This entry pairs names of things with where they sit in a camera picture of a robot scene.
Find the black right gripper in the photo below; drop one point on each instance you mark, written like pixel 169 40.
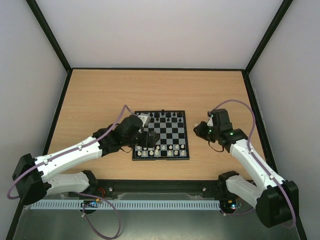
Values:
pixel 201 130

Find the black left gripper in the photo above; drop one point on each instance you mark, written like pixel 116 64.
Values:
pixel 151 143

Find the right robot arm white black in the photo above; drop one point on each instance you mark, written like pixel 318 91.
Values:
pixel 274 199

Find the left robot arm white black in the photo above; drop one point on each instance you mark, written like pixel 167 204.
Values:
pixel 38 177

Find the black white chessboard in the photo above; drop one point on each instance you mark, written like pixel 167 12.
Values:
pixel 170 134

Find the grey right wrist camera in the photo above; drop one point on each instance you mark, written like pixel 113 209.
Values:
pixel 210 123

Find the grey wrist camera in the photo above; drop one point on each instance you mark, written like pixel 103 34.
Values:
pixel 145 118
pixel 210 123

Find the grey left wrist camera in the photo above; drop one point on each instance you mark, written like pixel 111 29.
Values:
pixel 145 118

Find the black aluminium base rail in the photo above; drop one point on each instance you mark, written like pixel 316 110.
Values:
pixel 206 188

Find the white cable duct strip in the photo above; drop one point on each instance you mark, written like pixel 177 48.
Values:
pixel 55 204

